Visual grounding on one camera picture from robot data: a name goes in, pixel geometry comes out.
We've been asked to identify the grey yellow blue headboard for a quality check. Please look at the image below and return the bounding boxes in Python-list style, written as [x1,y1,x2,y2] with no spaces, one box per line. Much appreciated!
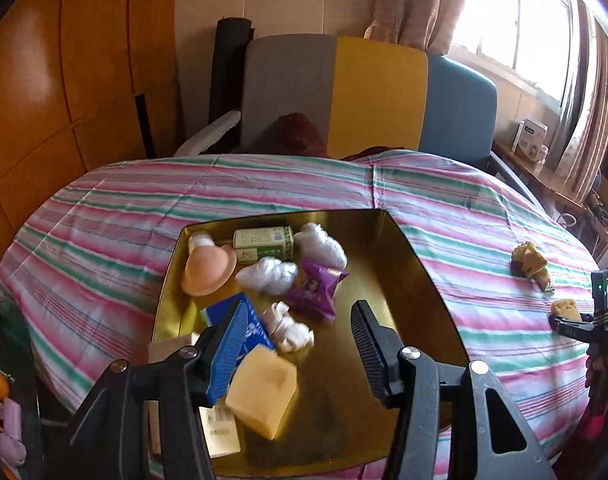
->
[241,34,497,169]

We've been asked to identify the peach silicone plunger toy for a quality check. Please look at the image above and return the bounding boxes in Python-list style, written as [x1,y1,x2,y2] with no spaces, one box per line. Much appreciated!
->
[180,231,237,297]

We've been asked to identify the green white carton box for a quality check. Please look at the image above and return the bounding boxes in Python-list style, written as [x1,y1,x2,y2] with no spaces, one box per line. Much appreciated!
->
[232,226,293,263]

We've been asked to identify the white sock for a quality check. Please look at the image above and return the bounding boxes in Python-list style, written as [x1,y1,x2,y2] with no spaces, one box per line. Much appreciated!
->
[260,301,315,353]

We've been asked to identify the pink curtain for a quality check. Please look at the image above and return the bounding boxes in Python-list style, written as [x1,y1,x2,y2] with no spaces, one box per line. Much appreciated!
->
[364,0,466,55]

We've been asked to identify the striped bed cover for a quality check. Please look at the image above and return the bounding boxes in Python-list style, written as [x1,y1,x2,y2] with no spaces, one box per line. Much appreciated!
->
[0,148,600,480]

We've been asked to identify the brown plush pillow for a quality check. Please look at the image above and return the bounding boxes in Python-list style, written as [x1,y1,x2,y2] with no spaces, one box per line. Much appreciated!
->
[246,113,328,158]

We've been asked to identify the blue tissue pack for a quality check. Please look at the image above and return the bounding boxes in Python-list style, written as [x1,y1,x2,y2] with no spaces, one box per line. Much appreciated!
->
[201,292,275,365]

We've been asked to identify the wooden side desk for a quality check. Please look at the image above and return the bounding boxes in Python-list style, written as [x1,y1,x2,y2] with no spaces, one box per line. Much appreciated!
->
[493,140,608,268]

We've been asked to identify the beige paper box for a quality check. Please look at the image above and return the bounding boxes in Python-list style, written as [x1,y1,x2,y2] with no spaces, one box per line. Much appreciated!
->
[147,333,241,458]

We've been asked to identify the purple snack packet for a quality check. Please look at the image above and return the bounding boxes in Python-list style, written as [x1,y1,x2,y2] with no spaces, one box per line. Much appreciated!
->
[282,258,350,321]

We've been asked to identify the yellow sponge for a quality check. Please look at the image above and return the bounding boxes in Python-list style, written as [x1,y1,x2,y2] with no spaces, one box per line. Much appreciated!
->
[225,344,298,440]
[550,299,583,322]

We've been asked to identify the black rolled mat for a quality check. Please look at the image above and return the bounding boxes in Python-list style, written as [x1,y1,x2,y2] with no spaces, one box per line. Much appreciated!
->
[208,18,254,122]

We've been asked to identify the white box on desk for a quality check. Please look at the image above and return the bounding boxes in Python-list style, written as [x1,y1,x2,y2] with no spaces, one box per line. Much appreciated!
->
[511,118,548,164]

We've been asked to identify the white plastic bag ball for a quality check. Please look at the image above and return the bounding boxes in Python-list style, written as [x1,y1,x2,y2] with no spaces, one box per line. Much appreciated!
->
[294,222,347,270]

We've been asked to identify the white bed rail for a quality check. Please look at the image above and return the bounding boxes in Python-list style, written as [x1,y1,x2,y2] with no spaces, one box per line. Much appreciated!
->
[175,110,241,157]

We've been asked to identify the wooden wardrobe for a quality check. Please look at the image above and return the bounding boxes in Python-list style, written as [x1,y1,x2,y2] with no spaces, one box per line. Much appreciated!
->
[0,0,184,262]

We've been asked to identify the gold maroon storage box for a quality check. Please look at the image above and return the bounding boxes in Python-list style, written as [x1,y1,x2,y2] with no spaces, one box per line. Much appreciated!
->
[146,208,470,478]

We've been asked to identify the yellow sock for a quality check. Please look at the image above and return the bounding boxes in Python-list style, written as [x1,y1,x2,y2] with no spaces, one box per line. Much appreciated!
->
[510,242,554,292]

